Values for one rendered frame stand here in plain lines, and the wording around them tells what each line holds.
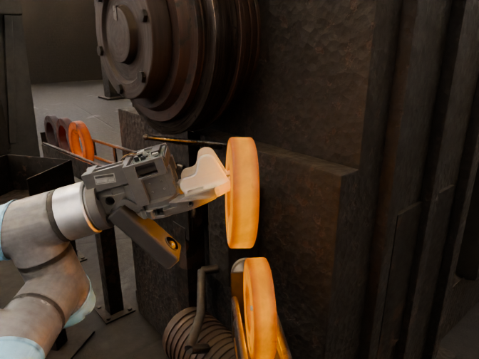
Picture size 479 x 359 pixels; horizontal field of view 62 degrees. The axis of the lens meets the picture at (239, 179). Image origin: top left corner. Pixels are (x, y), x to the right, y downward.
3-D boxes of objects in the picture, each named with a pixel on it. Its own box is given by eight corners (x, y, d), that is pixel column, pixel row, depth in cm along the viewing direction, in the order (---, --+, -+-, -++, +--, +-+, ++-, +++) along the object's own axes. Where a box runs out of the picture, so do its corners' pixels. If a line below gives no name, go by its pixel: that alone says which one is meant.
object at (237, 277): (271, 323, 74) (271, 269, 72) (271, 325, 74) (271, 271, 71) (231, 325, 74) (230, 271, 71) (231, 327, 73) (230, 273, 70)
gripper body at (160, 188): (167, 155, 50) (73, 182, 50) (187, 215, 53) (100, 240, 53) (170, 140, 57) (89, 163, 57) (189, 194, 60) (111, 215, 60)
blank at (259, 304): (265, 353, 69) (246, 355, 69) (259, 262, 74) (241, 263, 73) (281, 367, 54) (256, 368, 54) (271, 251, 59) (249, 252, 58)
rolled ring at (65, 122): (66, 120, 164) (75, 118, 166) (53, 117, 178) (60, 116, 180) (74, 163, 169) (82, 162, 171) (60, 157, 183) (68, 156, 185)
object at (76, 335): (40, 320, 166) (6, 154, 141) (97, 332, 159) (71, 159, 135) (2, 357, 147) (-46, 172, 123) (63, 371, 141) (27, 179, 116)
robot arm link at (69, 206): (69, 250, 53) (85, 223, 61) (102, 241, 53) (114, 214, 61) (45, 201, 50) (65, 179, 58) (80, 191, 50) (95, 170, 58)
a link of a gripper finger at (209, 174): (240, 147, 51) (171, 167, 51) (251, 188, 53) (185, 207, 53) (238, 141, 54) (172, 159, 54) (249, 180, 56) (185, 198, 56)
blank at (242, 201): (246, 132, 63) (225, 132, 62) (261, 144, 48) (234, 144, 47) (244, 226, 66) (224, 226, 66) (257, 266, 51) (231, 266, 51)
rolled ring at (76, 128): (64, 127, 166) (73, 125, 168) (75, 169, 167) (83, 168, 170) (77, 117, 152) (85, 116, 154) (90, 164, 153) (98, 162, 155)
